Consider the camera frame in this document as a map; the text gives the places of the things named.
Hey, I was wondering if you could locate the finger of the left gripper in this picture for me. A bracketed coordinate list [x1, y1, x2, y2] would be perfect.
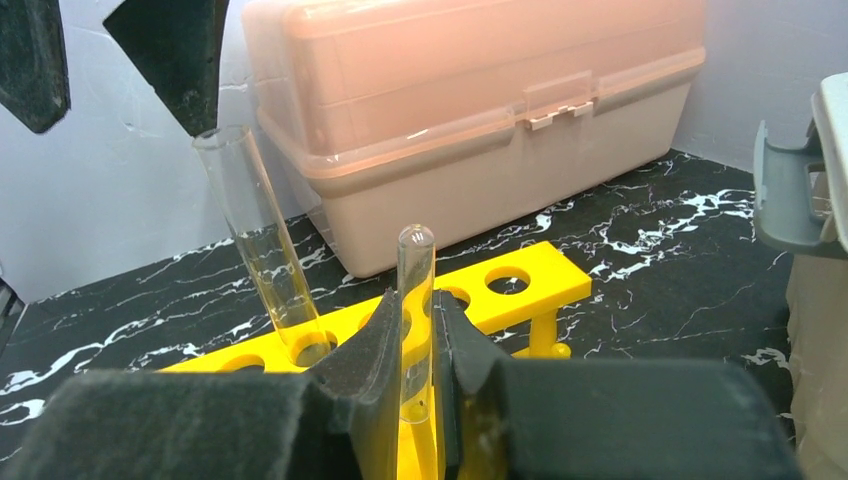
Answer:
[1, 0, 71, 134]
[102, 0, 230, 137]

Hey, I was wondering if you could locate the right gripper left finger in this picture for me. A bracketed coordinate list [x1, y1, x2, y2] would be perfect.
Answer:
[1, 291, 402, 479]

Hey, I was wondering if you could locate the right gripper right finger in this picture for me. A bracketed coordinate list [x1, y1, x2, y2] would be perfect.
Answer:
[433, 290, 803, 479]

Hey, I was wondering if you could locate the thin glass test tube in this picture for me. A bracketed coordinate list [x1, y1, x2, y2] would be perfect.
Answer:
[397, 224, 435, 424]

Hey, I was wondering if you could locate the pink plastic storage box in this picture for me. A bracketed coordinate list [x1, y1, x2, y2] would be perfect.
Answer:
[241, 0, 706, 278]

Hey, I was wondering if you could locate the beige plastic bin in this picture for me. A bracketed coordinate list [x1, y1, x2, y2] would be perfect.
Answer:
[753, 73, 847, 479]

